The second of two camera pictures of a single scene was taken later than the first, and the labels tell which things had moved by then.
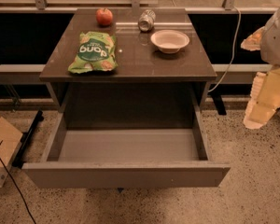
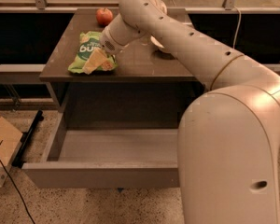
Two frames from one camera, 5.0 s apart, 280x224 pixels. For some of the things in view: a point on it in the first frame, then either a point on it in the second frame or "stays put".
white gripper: (276, 42) -> (107, 43)
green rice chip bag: (96, 52) stays put
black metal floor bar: (18, 161) stays put
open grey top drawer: (127, 158) stays put
